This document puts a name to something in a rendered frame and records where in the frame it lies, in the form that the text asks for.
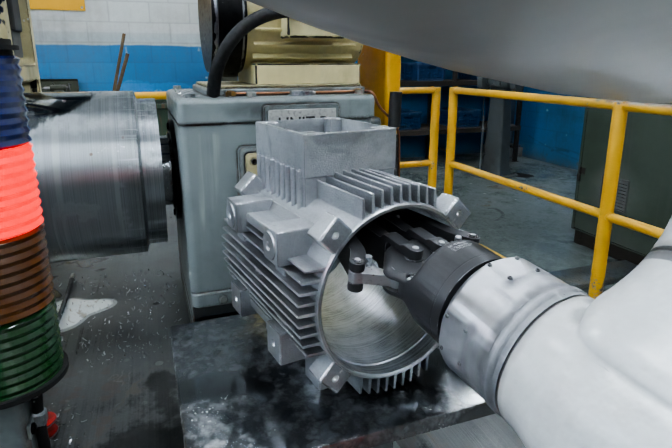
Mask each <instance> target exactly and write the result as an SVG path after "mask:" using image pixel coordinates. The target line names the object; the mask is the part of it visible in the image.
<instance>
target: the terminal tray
mask: <svg viewBox="0 0 672 448"><path fill-rule="evenodd" d="M329 118H336V119H329ZM255 124H256V149H257V176H258V177H259V178H260V179H261V180H262V190H264V189H266V192H269V191H271V195H273V194H275V193H276V198H277V197H279V196H280V195H281V200H284V199H285V198H286V203H289V202H290V201H291V206H294V205H296V204H297V210H298V209H300V208H302V207H304V208H306V207H307V206H308V205H309V204H310V203H311V202H313V201H314V200H315V199H316V198H317V180H320V181H323V182H325V183H326V176H330V177H333V178H334V175H335V172H337V173H340V174H342V175H343V170H346V171H349V172H351V169H352V168H353V169H356V170H359V169H360V168H362V169H365V170H367V169H368V168H369V169H372V170H379V171H382V172H386V173H389V174H392V175H394V168H395V161H396V128H393V127H388V126H382V125H377V124H371V123H366V122H360V121H355V120H350V119H344V118H339V117H328V118H310V119H293V120H275V121H273V122H267V121H258V122H255ZM375 127H384V128H375ZM308 131H312V132H314V133H305V132H308Z"/></svg>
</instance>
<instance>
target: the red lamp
mask: <svg viewBox="0 0 672 448"><path fill-rule="evenodd" d="M32 147H33V144H32V143H30V142H29V143H28V144H26V145H23V146H19V147H15V148H10V149H4V150H0V241H2V240H6V239H10V238H13V237H16V236H19V235H22V234H25V233H27V232H30V231H32V230H33V229H35V228H37V227H38V226H39V225H40V224H42V223H43V221H44V217H43V216H42V215H41V214H42V211H43V209H42V208H41V206H40V204H41V199H40V198H39V194H40V190H39V189H38V188H37V186H38V184H39V182H38V180H37V179H36V176H37V172H36V170H35V169H34V168H35V165H36V163H35V161H34V160H33V158H34V155H35V154H34V152H33V151H32Z"/></svg>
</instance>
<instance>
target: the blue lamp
mask: <svg viewBox="0 0 672 448"><path fill-rule="evenodd" d="M19 61H20V58H18V57H17V56H11V55H0V150H4V149H10V148H15V147H19V146H23V145H26V144H28V143H29V142H30V141H31V140H32V138H31V136H30V135H29V134H30V131H31V129H30V127H29V126H28V123H29V118H28V117H27V115H26V114H27V111H28V109H27V107H26V106H25V103H26V98H25V97H24V95H23V94H24V91H25V89H24V87H23V86H22V82H23V80H24V79H23V78H22V76H21V75H20V73H21V71H22V68H21V67H20V65H19Z"/></svg>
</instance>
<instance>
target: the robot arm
mask: <svg viewBox="0 0 672 448"><path fill-rule="evenodd" d="M246 1H249V2H251V3H254V4H256V5H259V6H261V7H264V8H267V9H269V10H272V11H274V12H277V13H279V14H282V15H284V16H287V17H289V18H292V19H294V20H297V21H300V22H302V23H305V24H307V25H310V26H313V27H316V28H318V29H321V30H324V31H327V32H330V33H333V34H335V35H338V36H341V37H344V38H347V39H350V40H353V41H355V42H358V43H361V44H364V45H367V46H370V47H373V48H377V49H380V50H383V51H386V52H390V53H393V54H396V55H399V56H403V57H406V58H409V59H412V60H416V61H419V62H423V63H426V64H430V65H434V66H437V67H441V68H444V69H448V70H451V71H456V72H460V73H465V74H470V75H474V76H479V77H483V78H488V79H493V80H497V81H502V82H506V83H511V84H516V85H520V86H525V87H529V88H534V89H539V90H543V91H548V92H552V93H557V94H565V95H573V96H582V97H591V98H599V99H609V100H619V101H629V102H639V103H672V0H246ZM397 215H399V216H400V217H399V218H398V217H397ZM479 240H480V236H479V235H477V234H474V233H470V232H466V231H462V230H458V229H455V228H452V227H450V226H448V225H445V224H443V223H441V222H438V221H436V220H434V219H431V218H429V217H427V216H424V215H422V214H420V213H417V212H415V211H413V210H410V209H408V208H406V209H399V210H395V211H391V212H389V213H386V214H384V215H381V216H380V217H378V218H376V219H374V220H372V221H371V222H369V223H368V224H367V225H365V226H364V227H363V228H362V229H360V230H359V231H358V232H357V233H356V234H355V235H354V236H353V237H352V238H351V239H350V240H349V242H348V243H347V244H346V245H345V247H344V248H343V249H342V251H341V252H340V254H339V255H338V259H339V261H340V263H341V264H342V266H343V268H344V270H345V271H346V273H347V275H348V283H347V289H348V290H349V291H350V292H353V293H359V292H361V291H362V290H363V284H365V285H367V284H370V285H380V286H382V287H383V289H384V290H385V292H387V293H388V294H390V295H392V296H395V297H397V298H399V299H401V300H403V301H404V302H405V304H406V306H407V308H408V310H409V312H410V314H411V316H412V317H413V319H414V321H415V322H416V323H417V324H418V325H419V326H420V327H421V328H422V329H423V330H424V331H425V332H426V333H428V334H429V335H430V336H431V337H432V338H433V339H434V340H435V341H436V342H437V343H438V344H439V349H440V352H441V355H442V357H443V359H444V361H445V363H446V364H447V366H448V367H449V368H450V369H451V370H453V371H454V372H455V373H456V374H457V375H458V376H459V377H460V378H461V379H462V380H463V381H464V382H465V383H466V384H467V385H469V386H470V387H471V388H472V389H473V390H474V391H475V392H476V393H477V394H478V395H479V396H480V397H481V398H482V399H483V400H485V402H486V403H487V405H488V406H489V407H490V408H491V409H492V410H493V411H494V412H495V413H496V414H497V415H499V416H501V417H503V419H504V420H505V421H506V422H507V423H508V424H509V425H510V426H511V427H512V428H513V429H514V431H515V432H516V433H517V435H518V436H519V438H520V439H521V440H522V442H523V443H524V445H525V447H526V448H672V216H671V218H670V220H669V222H668V224H667V226H666V228H665V230H664V232H663V233H662V235H661V236H660V238H659V239H658V241H657V242H656V243H655V245H654V246H653V248H652V249H651V251H650V252H649V253H648V254H647V256H646V257H645V258H644V259H643V260H642V261H641V262H640V264H639V265H638V266H637V267H636V268H635V269H633V270H632V271H631V272H630V273H629V274H628V275H627V276H626V277H624V278H623V279H622V280H620V281H619V282H618V283H617V284H615V285H614V286H613V287H611V288H610V289H608V290H607V291H605V292H604V293H602V294H601V295H599V296H598V297H597V298H596V299H593V298H591V297H590V296H589V295H588V294H587V293H586V292H584V291H582V290H581V289H579V288H577V287H574V286H570V285H569V284H567V283H565V282H563V281H562V280H560V279H558V278H557V277H555V276H553V275H551V274H550V273H548V272H546V271H544V270H543V269H541V268H539V267H538V266H536V265H534V264H532V263H531V262H529V261H527V260H525V259H522V258H519V257H518V256H515V257H510V258H502V257H500V256H499V255H497V254H495V253H494V252H492V251H490V250H489V249H487V248H485V247H484V246H482V245H480V244H479ZM372 259H373V260H375V261H376V262H377V264H378V267H377V266H376V265H375V263H373V262H372Z"/></svg>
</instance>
